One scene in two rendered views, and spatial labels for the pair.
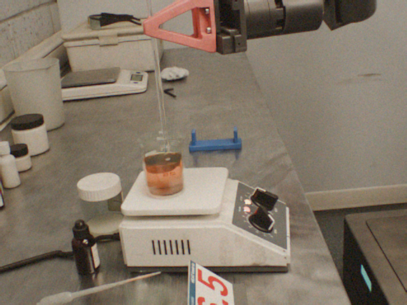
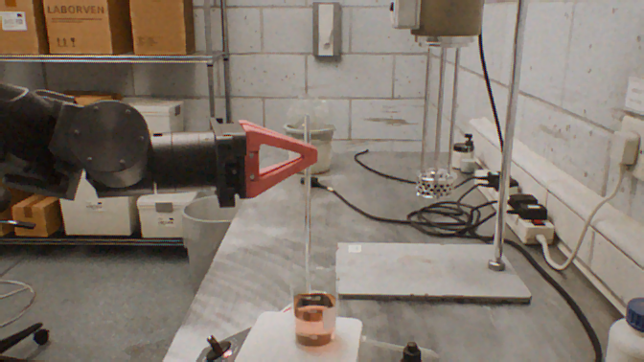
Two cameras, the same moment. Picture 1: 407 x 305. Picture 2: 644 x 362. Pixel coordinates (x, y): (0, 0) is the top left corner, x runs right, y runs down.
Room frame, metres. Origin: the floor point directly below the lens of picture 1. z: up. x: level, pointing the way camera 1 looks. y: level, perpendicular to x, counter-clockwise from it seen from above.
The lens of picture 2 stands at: (1.14, 0.06, 1.17)
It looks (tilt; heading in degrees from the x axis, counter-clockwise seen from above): 16 degrees down; 180
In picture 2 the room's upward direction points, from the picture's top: straight up
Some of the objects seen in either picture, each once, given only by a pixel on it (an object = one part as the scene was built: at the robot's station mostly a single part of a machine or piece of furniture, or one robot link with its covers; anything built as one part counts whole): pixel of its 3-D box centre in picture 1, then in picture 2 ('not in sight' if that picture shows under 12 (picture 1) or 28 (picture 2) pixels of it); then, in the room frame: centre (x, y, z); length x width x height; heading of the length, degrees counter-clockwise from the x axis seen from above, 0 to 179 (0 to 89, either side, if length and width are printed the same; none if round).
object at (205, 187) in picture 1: (177, 189); (302, 347); (0.62, 0.04, 0.83); 0.12 x 0.12 x 0.01; 81
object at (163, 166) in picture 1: (165, 164); (311, 306); (0.61, 0.05, 0.87); 0.06 x 0.05 x 0.08; 68
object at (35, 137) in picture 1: (30, 135); not in sight; (1.06, 0.35, 0.79); 0.07 x 0.07 x 0.07
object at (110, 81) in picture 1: (102, 82); not in sight; (1.53, 0.27, 0.77); 0.26 x 0.19 x 0.05; 92
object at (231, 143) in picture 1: (214, 138); not in sight; (0.98, -0.02, 0.77); 0.10 x 0.03 x 0.04; 84
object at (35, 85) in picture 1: (34, 94); not in sight; (1.24, 0.38, 0.82); 0.18 x 0.13 x 0.15; 41
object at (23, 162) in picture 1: (18, 157); not in sight; (0.96, 0.35, 0.77); 0.04 x 0.04 x 0.04
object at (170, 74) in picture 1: (174, 73); not in sight; (1.57, 0.06, 0.77); 0.08 x 0.08 x 0.04; 2
